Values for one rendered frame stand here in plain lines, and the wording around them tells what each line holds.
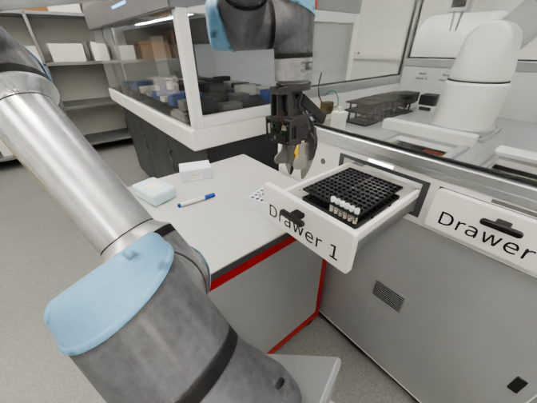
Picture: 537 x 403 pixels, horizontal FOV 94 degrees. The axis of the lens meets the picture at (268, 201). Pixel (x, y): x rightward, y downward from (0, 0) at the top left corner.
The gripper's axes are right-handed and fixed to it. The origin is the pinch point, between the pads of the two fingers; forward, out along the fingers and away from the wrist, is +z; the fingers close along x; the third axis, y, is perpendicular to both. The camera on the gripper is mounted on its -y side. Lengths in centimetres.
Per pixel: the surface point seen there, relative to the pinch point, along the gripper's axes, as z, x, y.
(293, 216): 6.8, 5.7, 8.7
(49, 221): 87, -221, 56
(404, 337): 66, 30, -25
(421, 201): 12.0, 22.7, -26.4
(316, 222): 7.9, 10.2, 6.2
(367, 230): 10.2, 18.8, -1.5
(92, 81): -6, -410, -54
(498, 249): 16.4, 41.3, -22.7
